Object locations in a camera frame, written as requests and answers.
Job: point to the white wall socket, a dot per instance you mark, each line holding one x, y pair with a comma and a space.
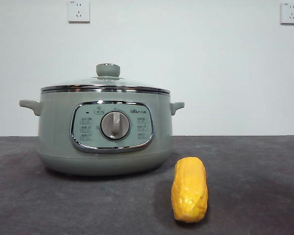
291, 13
79, 12

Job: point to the sage green electric pot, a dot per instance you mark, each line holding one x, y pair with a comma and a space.
56, 122

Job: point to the glass lid with green knob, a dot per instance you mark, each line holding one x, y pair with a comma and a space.
107, 71

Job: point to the yellow corn cob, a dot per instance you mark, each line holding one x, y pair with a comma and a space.
189, 191

